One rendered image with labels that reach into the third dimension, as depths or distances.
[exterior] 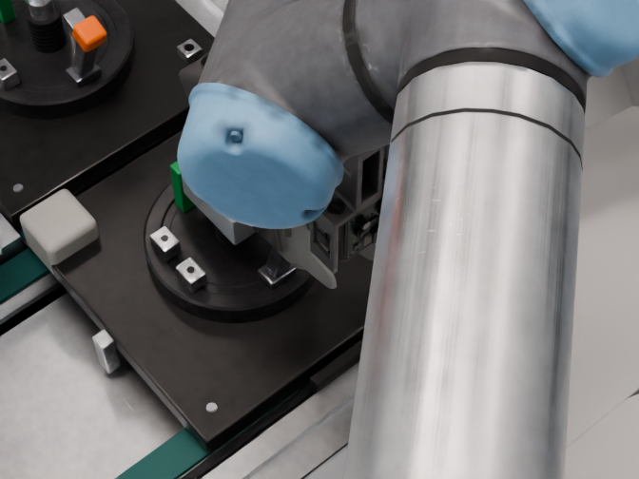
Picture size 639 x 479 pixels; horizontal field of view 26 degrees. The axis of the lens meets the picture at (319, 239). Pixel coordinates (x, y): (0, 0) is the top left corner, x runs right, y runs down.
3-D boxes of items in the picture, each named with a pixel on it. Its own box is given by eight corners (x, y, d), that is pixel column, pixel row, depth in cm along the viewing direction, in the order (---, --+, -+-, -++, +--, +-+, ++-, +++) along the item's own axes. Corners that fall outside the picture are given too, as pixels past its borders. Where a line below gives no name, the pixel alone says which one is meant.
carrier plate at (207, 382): (452, 276, 108) (455, 260, 107) (208, 455, 100) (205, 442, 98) (261, 95, 119) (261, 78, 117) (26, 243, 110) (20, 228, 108)
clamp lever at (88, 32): (99, 71, 114) (108, 32, 107) (79, 83, 113) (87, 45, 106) (74, 37, 114) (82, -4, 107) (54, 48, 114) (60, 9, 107)
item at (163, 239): (182, 252, 105) (181, 240, 104) (165, 262, 104) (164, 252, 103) (166, 236, 106) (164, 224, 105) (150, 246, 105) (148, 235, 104)
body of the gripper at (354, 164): (329, 283, 85) (330, 164, 75) (243, 196, 89) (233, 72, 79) (421, 218, 88) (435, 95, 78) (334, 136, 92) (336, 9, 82)
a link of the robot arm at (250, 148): (312, 91, 55) (369, -94, 61) (128, 162, 62) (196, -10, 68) (428, 202, 60) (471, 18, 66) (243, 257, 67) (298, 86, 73)
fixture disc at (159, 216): (362, 255, 107) (363, 240, 106) (219, 356, 102) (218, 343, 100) (251, 145, 113) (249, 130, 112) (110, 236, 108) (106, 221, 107)
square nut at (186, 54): (203, 56, 119) (202, 47, 118) (188, 65, 118) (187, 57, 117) (191, 45, 119) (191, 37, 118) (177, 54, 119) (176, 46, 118)
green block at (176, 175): (196, 205, 107) (191, 166, 103) (183, 213, 107) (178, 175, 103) (186, 196, 108) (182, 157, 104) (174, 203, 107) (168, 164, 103)
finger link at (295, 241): (320, 334, 94) (320, 258, 86) (265, 277, 96) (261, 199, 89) (356, 308, 95) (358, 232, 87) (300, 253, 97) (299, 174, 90)
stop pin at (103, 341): (121, 366, 107) (115, 339, 103) (108, 374, 106) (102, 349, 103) (110, 354, 107) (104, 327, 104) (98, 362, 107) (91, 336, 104)
